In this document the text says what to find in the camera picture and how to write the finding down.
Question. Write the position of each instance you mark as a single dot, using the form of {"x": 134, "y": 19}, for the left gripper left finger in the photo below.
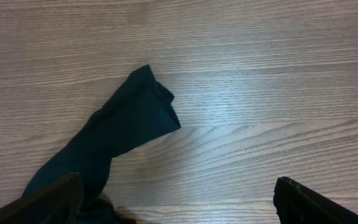
{"x": 57, "y": 203}

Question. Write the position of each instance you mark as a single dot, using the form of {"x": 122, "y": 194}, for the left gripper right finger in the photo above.
{"x": 297, "y": 204}

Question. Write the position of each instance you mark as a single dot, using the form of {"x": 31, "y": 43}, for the black t-shirt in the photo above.
{"x": 138, "y": 112}

